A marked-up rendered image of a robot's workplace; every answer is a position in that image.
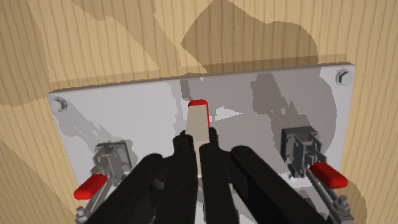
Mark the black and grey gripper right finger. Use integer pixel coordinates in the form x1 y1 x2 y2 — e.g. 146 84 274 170
197 105 330 224

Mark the grey rectangular plate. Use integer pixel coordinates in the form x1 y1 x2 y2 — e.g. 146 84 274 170
195 180 233 224

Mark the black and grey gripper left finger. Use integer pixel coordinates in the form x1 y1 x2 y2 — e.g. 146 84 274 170
84 105 201 224

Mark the grey metal fixture plate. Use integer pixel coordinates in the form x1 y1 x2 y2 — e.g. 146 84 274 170
46 63 356 215

